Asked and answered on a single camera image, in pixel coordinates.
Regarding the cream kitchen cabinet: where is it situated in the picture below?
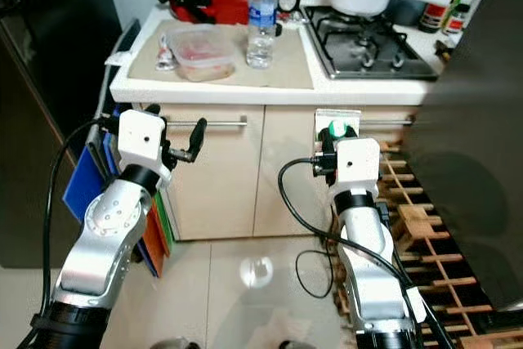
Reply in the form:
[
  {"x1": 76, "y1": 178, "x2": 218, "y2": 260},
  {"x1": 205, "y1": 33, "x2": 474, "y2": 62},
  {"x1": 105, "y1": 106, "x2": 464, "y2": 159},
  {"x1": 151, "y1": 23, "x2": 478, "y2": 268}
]
[{"x1": 107, "y1": 6, "x2": 460, "y2": 243}]

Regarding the small grey fridge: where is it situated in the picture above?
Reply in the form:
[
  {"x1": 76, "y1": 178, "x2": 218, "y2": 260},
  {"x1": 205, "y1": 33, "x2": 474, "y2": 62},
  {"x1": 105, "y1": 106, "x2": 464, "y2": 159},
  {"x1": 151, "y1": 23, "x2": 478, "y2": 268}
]
[{"x1": 404, "y1": 0, "x2": 523, "y2": 314}]

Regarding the clear plastic water bottle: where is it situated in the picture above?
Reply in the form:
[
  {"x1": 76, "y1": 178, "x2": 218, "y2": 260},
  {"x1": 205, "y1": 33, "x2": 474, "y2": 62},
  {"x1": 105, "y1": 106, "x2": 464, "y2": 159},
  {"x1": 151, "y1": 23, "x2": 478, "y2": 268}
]
[{"x1": 244, "y1": 0, "x2": 281, "y2": 70}]

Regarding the small red white packet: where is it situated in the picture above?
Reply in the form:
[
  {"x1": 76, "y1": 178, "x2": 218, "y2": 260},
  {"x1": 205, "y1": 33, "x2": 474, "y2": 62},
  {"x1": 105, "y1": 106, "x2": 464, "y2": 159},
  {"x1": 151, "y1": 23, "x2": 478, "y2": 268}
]
[{"x1": 156, "y1": 42, "x2": 178, "y2": 73}]

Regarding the orange board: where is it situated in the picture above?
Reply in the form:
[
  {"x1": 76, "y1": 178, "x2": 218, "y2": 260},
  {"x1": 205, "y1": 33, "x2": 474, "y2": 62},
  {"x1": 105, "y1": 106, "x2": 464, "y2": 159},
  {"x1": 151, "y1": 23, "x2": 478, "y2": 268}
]
[{"x1": 138, "y1": 200, "x2": 167, "y2": 279}]

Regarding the grey robot right leg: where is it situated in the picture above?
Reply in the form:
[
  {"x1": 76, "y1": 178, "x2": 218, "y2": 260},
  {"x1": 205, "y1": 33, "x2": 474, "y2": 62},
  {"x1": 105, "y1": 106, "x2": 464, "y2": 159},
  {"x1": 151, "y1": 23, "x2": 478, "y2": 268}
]
[{"x1": 273, "y1": 338, "x2": 320, "y2": 349}]

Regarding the clear plastic food container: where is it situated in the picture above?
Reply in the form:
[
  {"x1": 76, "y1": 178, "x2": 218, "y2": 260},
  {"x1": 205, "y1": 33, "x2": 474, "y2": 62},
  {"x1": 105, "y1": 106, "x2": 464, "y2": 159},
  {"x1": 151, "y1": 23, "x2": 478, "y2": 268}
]
[{"x1": 165, "y1": 23, "x2": 239, "y2": 83}]

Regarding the grey robot left leg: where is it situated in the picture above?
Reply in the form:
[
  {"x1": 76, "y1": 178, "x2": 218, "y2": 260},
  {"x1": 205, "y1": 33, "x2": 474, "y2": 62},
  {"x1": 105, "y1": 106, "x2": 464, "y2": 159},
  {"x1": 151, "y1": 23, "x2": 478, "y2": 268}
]
[{"x1": 150, "y1": 336, "x2": 202, "y2": 349}]

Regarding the beige counter mat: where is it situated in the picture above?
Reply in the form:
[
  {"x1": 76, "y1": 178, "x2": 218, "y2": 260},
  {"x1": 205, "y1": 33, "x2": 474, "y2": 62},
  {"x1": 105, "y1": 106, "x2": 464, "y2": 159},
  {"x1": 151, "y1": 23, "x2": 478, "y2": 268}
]
[{"x1": 126, "y1": 20, "x2": 316, "y2": 92}]

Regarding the metal cabinet handle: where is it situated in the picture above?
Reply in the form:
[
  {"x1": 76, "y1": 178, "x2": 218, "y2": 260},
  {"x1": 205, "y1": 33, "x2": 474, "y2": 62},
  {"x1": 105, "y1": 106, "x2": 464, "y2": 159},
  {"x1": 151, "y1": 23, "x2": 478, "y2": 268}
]
[
  {"x1": 363, "y1": 118, "x2": 414, "y2": 128},
  {"x1": 168, "y1": 118, "x2": 249, "y2": 130}
]

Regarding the black gas hob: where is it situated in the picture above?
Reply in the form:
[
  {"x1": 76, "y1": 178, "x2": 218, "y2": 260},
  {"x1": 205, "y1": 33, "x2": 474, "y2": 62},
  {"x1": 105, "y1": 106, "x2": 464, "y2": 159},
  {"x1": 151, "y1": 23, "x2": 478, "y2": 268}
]
[{"x1": 302, "y1": 3, "x2": 441, "y2": 83}]

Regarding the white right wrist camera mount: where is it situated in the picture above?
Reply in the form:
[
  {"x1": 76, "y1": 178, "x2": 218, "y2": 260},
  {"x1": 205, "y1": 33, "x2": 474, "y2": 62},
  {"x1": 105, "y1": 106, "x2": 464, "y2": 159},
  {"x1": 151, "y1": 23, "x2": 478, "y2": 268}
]
[{"x1": 329, "y1": 137, "x2": 382, "y2": 195}]

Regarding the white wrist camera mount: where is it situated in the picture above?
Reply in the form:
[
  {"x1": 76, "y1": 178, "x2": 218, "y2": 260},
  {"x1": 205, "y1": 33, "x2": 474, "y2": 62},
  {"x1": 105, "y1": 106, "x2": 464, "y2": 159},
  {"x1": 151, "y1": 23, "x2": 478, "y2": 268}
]
[
  {"x1": 118, "y1": 109, "x2": 172, "y2": 172},
  {"x1": 329, "y1": 137, "x2": 382, "y2": 195}
]

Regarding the small dark sauce bottle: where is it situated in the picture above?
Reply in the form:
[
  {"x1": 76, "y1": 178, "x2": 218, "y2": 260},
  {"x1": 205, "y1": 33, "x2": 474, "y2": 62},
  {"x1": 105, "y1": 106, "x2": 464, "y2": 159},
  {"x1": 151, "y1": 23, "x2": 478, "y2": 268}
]
[{"x1": 440, "y1": 1, "x2": 469, "y2": 37}]

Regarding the green board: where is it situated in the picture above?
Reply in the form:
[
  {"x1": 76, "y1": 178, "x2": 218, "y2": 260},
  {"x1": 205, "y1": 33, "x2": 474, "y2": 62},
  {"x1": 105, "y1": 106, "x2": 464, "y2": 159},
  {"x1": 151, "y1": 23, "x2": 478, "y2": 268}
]
[{"x1": 157, "y1": 189, "x2": 176, "y2": 259}]

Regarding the tall black refrigerator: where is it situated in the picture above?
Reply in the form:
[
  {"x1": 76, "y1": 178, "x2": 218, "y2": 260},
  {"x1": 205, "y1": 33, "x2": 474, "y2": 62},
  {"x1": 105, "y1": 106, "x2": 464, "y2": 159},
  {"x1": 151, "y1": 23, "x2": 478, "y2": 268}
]
[{"x1": 0, "y1": 0, "x2": 124, "y2": 269}]

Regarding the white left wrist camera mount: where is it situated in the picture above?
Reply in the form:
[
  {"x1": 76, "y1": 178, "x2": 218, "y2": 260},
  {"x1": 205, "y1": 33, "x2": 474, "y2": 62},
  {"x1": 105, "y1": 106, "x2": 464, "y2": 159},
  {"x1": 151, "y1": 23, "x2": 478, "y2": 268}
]
[{"x1": 118, "y1": 109, "x2": 172, "y2": 172}]

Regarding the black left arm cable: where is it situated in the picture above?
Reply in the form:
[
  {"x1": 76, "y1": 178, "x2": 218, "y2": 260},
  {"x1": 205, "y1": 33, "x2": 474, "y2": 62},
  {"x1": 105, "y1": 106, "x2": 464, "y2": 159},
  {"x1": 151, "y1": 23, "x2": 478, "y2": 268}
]
[{"x1": 40, "y1": 116, "x2": 124, "y2": 325}]

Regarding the thin black floor cable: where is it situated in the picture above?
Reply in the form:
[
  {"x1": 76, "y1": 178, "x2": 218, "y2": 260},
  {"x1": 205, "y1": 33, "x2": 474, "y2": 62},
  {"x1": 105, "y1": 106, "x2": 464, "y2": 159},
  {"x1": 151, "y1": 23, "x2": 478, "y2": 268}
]
[{"x1": 293, "y1": 246, "x2": 337, "y2": 302}]

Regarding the grey robot leg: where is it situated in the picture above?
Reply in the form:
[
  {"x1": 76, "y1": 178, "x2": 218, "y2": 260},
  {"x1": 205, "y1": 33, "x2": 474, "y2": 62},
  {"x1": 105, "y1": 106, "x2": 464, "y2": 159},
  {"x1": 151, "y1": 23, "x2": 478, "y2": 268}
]
[
  {"x1": 273, "y1": 338, "x2": 320, "y2": 349},
  {"x1": 150, "y1": 336, "x2": 202, "y2": 349}
]

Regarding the wooden slatted rack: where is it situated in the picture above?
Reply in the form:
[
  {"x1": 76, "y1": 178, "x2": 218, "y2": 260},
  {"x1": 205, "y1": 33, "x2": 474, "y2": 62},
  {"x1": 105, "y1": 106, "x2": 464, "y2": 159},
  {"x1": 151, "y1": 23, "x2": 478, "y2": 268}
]
[{"x1": 327, "y1": 141, "x2": 523, "y2": 349}]

